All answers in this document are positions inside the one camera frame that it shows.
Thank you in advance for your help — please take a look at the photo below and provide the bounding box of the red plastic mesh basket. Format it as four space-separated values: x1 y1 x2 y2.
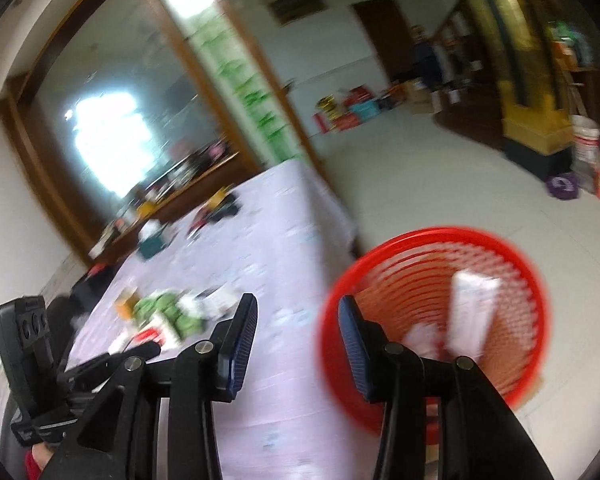
319 227 552 447

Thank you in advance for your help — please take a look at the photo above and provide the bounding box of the wooden stair railing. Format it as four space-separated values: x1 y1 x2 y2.
427 0 486 92

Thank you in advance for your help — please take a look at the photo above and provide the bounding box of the gold pillar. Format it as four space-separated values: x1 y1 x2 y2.
447 0 577 173

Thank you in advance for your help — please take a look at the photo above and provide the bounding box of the purple mop head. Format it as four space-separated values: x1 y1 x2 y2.
546 172 582 202

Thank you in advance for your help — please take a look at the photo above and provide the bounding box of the white bucket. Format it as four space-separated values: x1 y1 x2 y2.
570 115 600 162

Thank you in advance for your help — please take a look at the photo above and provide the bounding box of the bamboo wall decal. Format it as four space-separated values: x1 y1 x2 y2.
172 0 306 163

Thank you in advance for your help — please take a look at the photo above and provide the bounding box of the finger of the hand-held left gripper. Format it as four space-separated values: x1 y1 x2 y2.
62 341 162 377

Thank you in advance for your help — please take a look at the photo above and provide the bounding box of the brown tape roll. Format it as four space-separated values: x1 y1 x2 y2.
207 187 232 211

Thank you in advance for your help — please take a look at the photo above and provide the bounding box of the white paper box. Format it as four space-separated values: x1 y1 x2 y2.
446 270 502 362

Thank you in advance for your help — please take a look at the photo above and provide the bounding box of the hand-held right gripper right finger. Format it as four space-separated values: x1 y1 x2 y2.
337 295 556 480

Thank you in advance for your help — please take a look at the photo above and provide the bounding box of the black pouch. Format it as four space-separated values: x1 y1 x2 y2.
204 200 242 227

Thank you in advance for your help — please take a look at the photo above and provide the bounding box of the red white carton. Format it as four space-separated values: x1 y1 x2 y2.
132 327 179 349

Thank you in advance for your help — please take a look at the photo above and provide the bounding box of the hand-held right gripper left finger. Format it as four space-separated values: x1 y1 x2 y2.
37 292 258 480

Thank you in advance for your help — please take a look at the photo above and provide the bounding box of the teal tissue box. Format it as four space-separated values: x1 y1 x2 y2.
138 220 169 262

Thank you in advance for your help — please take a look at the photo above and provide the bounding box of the floral pink tablecloth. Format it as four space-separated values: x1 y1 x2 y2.
62 160 381 480

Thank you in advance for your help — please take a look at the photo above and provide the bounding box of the wooden framed glass partition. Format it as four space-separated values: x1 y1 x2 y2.
0 0 326 266

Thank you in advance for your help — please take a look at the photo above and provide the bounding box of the dark wooden door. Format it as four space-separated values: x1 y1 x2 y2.
352 0 407 87

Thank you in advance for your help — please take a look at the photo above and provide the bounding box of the green towel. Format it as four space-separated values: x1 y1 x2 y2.
134 291 207 342

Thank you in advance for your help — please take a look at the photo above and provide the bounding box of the orange medicine box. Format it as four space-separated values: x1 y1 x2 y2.
114 287 141 322

